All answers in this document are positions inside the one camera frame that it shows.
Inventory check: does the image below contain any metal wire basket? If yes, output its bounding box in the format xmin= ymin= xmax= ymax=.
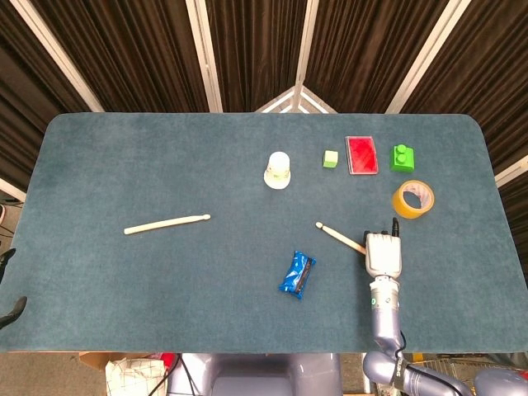
xmin=406 ymin=353 xmax=479 ymax=375

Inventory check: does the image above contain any cardboard box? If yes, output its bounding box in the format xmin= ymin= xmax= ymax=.
xmin=78 ymin=351 xmax=160 ymax=372

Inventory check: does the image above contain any white checkered bag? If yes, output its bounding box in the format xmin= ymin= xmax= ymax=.
xmin=105 ymin=357 xmax=168 ymax=396

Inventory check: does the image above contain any red flat rectangular box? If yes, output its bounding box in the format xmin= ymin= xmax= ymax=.
xmin=344 ymin=134 xmax=380 ymax=176

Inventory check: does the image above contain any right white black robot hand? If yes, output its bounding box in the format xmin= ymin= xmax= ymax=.
xmin=362 ymin=217 xmax=403 ymax=278

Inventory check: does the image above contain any brown packing tape roll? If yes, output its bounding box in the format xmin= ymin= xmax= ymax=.
xmin=391 ymin=179 xmax=436 ymax=220

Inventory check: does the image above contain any green studded building block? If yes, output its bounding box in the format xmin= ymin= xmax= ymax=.
xmin=389 ymin=144 xmax=416 ymax=173

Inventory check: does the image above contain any blue felt table mat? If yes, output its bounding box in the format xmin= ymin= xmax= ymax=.
xmin=0 ymin=111 xmax=528 ymax=354

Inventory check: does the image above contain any blue snack packet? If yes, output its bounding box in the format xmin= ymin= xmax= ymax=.
xmin=276 ymin=249 xmax=318 ymax=301

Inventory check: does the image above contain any wooden drumstick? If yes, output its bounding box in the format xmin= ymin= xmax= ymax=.
xmin=123 ymin=214 xmax=212 ymax=236
xmin=315 ymin=221 xmax=367 ymax=255

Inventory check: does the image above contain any white partition frame bar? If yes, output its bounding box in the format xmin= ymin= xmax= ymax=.
xmin=494 ymin=155 xmax=528 ymax=189
xmin=385 ymin=0 xmax=465 ymax=115
xmin=10 ymin=0 xmax=104 ymax=113
xmin=185 ymin=0 xmax=224 ymax=113
xmin=254 ymin=0 xmax=337 ymax=114
xmin=0 ymin=177 xmax=26 ymax=203

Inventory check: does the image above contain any white paper cup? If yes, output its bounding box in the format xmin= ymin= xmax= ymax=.
xmin=263 ymin=151 xmax=292 ymax=191

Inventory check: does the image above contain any lavender robot torso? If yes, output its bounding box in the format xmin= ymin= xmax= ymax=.
xmin=167 ymin=352 xmax=343 ymax=396

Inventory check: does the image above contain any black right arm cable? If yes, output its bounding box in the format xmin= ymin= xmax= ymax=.
xmin=394 ymin=328 xmax=408 ymax=361

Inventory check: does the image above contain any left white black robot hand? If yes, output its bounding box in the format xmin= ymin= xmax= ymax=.
xmin=0 ymin=247 xmax=28 ymax=330

